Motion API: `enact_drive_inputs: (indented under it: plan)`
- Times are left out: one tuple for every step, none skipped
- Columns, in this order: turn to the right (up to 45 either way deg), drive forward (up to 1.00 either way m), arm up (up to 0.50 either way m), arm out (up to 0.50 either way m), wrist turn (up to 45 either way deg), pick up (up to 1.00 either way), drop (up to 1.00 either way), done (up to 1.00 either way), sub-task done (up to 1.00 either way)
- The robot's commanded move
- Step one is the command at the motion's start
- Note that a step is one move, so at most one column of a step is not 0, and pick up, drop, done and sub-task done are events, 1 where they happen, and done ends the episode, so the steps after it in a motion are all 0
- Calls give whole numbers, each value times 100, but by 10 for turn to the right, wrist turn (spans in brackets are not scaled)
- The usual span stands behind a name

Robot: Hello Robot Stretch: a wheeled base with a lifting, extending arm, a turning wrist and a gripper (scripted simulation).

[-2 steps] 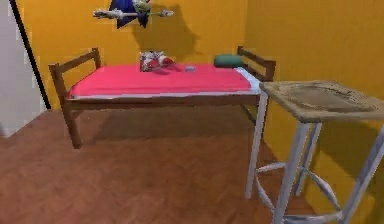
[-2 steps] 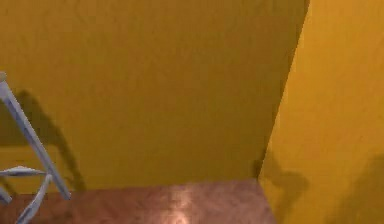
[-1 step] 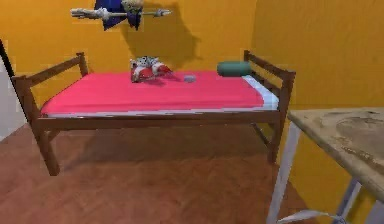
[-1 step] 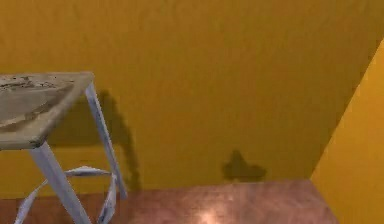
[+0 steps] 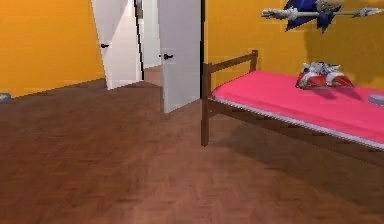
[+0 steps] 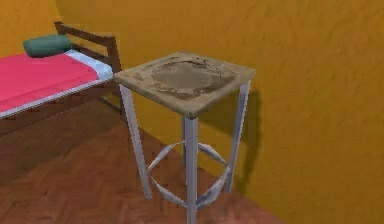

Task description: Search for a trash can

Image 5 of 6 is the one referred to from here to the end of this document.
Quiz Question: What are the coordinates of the white room door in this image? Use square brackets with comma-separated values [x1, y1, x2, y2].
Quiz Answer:
[90, 0, 144, 91]
[157, 0, 203, 115]

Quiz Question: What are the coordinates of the red and white toy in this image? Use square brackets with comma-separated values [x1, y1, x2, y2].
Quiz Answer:
[295, 61, 354, 90]

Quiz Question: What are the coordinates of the grey round disc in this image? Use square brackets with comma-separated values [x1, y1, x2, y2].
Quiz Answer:
[368, 93, 384, 107]

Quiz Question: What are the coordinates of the pink bed with wooden frame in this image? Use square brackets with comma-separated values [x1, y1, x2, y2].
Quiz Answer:
[200, 49, 384, 152]

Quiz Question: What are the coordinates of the blue and grey wall ornament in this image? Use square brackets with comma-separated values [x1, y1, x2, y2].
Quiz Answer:
[261, 0, 384, 34]

